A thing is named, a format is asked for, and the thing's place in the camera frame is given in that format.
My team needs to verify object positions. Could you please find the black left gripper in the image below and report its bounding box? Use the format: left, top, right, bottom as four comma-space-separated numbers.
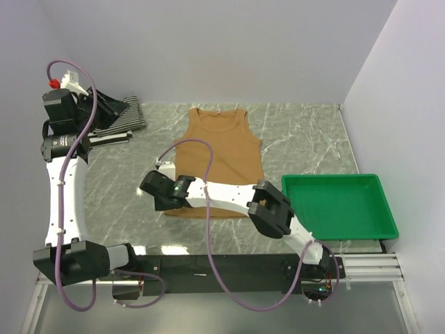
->
74, 86, 130, 133

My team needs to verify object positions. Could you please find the wide striped black white tank top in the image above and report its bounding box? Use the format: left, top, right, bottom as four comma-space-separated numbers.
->
88, 131, 133, 147

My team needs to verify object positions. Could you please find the thin striped black tank top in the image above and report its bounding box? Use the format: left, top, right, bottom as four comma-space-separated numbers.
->
90, 96, 146, 137

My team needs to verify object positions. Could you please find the tan tank top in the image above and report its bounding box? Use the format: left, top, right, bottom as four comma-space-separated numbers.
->
163, 106, 265, 219

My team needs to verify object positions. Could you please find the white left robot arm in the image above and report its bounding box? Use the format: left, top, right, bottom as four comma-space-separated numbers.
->
33, 88, 139, 286

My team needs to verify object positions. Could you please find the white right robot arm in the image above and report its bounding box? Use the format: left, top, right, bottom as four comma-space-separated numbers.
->
140, 170, 330, 278

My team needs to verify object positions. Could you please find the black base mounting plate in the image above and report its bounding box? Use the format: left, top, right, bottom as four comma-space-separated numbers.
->
97, 253, 348, 300

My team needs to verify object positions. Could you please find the green plastic bin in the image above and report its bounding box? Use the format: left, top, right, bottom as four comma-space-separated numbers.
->
282, 174, 399, 241

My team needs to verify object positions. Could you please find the aluminium rail frame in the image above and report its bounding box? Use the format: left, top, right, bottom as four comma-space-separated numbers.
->
22, 245, 403, 333

